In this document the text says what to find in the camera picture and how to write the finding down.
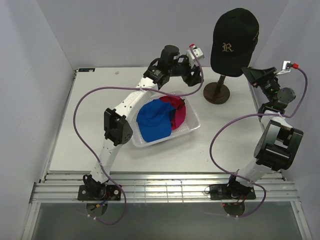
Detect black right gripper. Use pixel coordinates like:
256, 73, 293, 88
241, 66, 280, 104

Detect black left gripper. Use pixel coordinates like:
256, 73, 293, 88
168, 55, 205, 87

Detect black baseball cap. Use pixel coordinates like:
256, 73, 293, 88
210, 8, 260, 78

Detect blue baseball cap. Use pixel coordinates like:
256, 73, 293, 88
136, 99, 176, 143

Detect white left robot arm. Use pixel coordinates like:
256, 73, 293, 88
83, 44, 204, 200

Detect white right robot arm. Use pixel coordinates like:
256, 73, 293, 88
225, 67, 303, 199

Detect pink baseball cap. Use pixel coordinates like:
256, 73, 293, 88
159, 95, 187, 131

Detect small label sticker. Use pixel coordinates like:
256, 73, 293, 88
78, 68, 96, 73

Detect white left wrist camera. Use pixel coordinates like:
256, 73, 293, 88
186, 43, 205, 68

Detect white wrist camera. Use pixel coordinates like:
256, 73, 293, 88
275, 60, 299, 76
186, 43, 205, 68

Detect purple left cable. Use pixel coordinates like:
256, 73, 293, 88
73, 48, 205, 225

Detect purple cable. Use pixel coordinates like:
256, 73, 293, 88
202, 67, 309, 218
73, 48, 205, 225

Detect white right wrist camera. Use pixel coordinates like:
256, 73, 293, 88
275, 60, 299, 76

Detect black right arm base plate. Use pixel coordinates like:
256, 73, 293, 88
204, 183, 256, 200

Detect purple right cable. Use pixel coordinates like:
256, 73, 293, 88
202, 67, 309, 218

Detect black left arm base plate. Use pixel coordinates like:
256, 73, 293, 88
77, 185, 122, 201

